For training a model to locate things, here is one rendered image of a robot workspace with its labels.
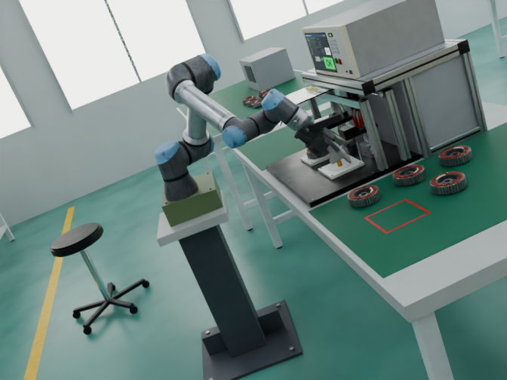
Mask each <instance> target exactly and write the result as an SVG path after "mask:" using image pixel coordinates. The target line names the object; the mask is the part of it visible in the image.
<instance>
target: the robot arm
mask: <svg viewBox="0 0 507 380"><path fill-rule="evenodd" d="M220 76H221V71H220V67H219V65H218V63H217V61H216V60H215V59H214V58H213V57H212V56H211V55H210V54H200V55H197V56H196V57H193V58H191V59H188V60H185V61H183V62H181V63H178V64H176V65H174V66H172V67H171V68H170V69H169V71H168V72H167V75H166V78H165V86H166V89H167V92H168V94H169V95H170V97H171V98H172V99H173V100H175V101H176V102H177V103H179V104H184V105H186V106H187V125H186V129H185V130H184V131H183V139H182V140H180V141H178V142H177V141H176V140H171V141H169V142H166V143H164V144H162V145H160V146H159V147H158V148H157V149H156V150H155V154H154V155H155V161H156V163H157V165H158V168H159V170H160V172H161V175H162V178H163V180H164V194H165V197H166V199H167V200H168V201H180V200H182V199H185V198H188V197H190V196H192V195H193V194H195V193H196V192H197V191H198V184H197V182H196V181H195V180H194V179H193V178H192V176H191V175H190V174H189V171H188V169H187V167H188V166H189V165H191V164H193V163H195V162H196V161H199V160H200V159H202V158H205V157H207V156H208V155H209V154H210V153H211V152H212V151H213V150H214V141H213V137H212V136H211V134H210V133H209V132H208V131H207V122H208V123H209V124H211V125H212V126H214V127H215V128H216V129H218V131H220V132H221V133H222V137H223V141H224V142H225V143H226V145H227V146H228V147H229V148H231V149H235V148H237V147H239V146H242V145H244V144H245V143H247V142H249V141H251V140H252V139H254V138H256V137H258V136H260V135H262V134H267V133H269V132H271V131H272V130H273V129H274V128H275V126H276V125H277V124H278V123H279V122H280V121H281V122H283V123H284V124H286V125H287V126H288V127H289V128H290V129H292V130H294V131H296V133H295V134H294V135H295V136H294V137H295V138H296V139H300V140H301V141H303V142H304V143H305V144H306V145H307V147H308V148H307V147H306V148H307V149H308V150H309V151H310V152H312V153H313V154H315V155H316V156H318V157H319V158H320V157H321V156H322V155H323V154H324V153H325V152H326V151H327V150H328V151H329V153H330V160H329V161H330V163H331V164H335V163H336V162H338V161H339V160H341V159H345V160H346V161H347V162H349V163H350V164H351V158H350V156H349V155H347V154H346V152H345V151H343V150H342V149H341V147H340V146H341V145H344V146H345V147H347V148H349V149H350V148H351V147H350V145H349V143H348V142H346V141H345V140H344V139H343V138H342V137H340V136H339V135H338V134H336V133H334V132H333V131H332V130H329V129H327V128H326V126H329V125H331V124H335V123H337V122H340V121H342V120H343V114H342V112H341V111H337V112H333V113H332V114H329V115H326V116H324V117H322V118H319V119H316V120H314V121H311V120H312V117H311V116H310V115H308V113H307V112H305V111H304V110H303V109H301V108H300V107H299V106H298V105H296V104H295V103H293V102H292V101H291V100H289V99H288V98H287V97H286V96H285V95H284V94H282V93H280V92H279V91H277V90H276V89H272V90H270V91H269V93H268V94H267V95H266V97H265V98H264V100H263V101H262V102H261V106H262V107H263V109H262V110H261V111H259V112H257V113H256V114H254V115H252V116H250V117H248V118H245V119H244V120H241V119H239V118H237V117H236V116H235V115H233V114H232V113H231V112H229V111H228V110H226V109H225V108H223V107H222V106H221V105H220V104H218V103H217V102H215V101H214V100H212V99H211V98H210V97H209V93H211V92H212V91H213V89H214V82H215V81H218V79H220ZM310 121H311V122H310ZM307 129H308V130H307Z"/></svg>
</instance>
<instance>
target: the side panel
mask: <svg viewBox="0 0 507 380"><path fill-rule="evenodd" d="M403 82H404V87H405V90H406V93H407V98H408V102H409V104H410V110H411V112H412V116H413V120H414V124H415V127H416V132H417V135H418V138H419V143H420V146H421V149H422V154H421V156H422V158H425V159H426V158H427V157H430V156H433V155H435V154H437V153H439V152H442V151H443V150H445V149H448V148H450V147H452V146H455V145H457V144H459V143H462V142H464V141H466V140H467V139H471V138H472V137H474V136H477V135H479V134H481V133H483V132H486V131H488V129H487V123H486V120H485V116H484V110H483V106H482V102H481V96H480V93H479V89H478V83H477V79H476V76H475V70H474V66H473V62H472V56H471V52H470V51H469V52H467V53H465V54H462V55H460V56H458V57H455V58H453V59H451V60H448V61H446V62H444V63H441V64H439V65H436V66H434V67H432V68H430V69H427V70H425V71H423V72H420V73H418V74H415V75H413V76H410V77H409V78H405V79H404V80H403Z"/></svg>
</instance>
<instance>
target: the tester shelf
mask: <svg viewBox="0 0 507 380"><path fill-rule="evenodd" d="M469 51H470V48H469V42H468V39H445V41H444V42H442V43H440V44H437V45H435V46H433V47H430V48H428V49H425V50H424V51H420V52H419V53H416V54H414V55H411V56H409V57H406V58H404V59H402V60H399V61H397V62H395V63H392V64H390V65H388V66H385V67H383V68H381V69H378V70H376V71H374V72H371V73H369V74H366V75H364V76H361V77H360V78H357V79H353V78H344V77H339V76H335V75H326V74H321V73H317V72H316V71H315V68H313V69H310V70H308V71H305V72H302V73H301V75H302V77H303V81H304V82H306V83H310V84H316V85H319V86H323V87H329V88H333V89H336V90H342V91H346V92H349V93H356V94H359V95H363V96H367V95H369V94H371V93H374V92H376V91H378V90H381V89H383V88H384V87H388V86H389V85H392V84H394V83H397V82H399V81H402V80H404V79H405V78H409V77H410V76H413V75H415V74H418V73H420V72H423V71H425V70H427V69H430V68H432V67H434V66H436V65H439V64H441V63H444V62H446V61H448V60H451V59H453V58H455V57H458V56H460V55H462V54H465V53H467V52H469Z"/></svg>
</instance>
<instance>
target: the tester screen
mask: <svg viewBox="0 0 507 380"><path fill-rule="evenodd" d="M306 40H307V42H308V45H309V49H310V51H311V54H312V59H313V61H314V63H323V64H324V66H325V63H324V59H323V57H329V58H332V56H331V55H326V54H322V53H321V49H320V48H328V47H329V46H328V43H327V39H326V36H325V34H324V35H306ZM315 57H320V60H321V62H317V61H316V59H315ZM332 59H333V58H332ZM315 68H317V69H327V68H326V66H325V67H320V66H316V67H315ZM327 70H333V71H336V70H335V69H327Z"/></svg>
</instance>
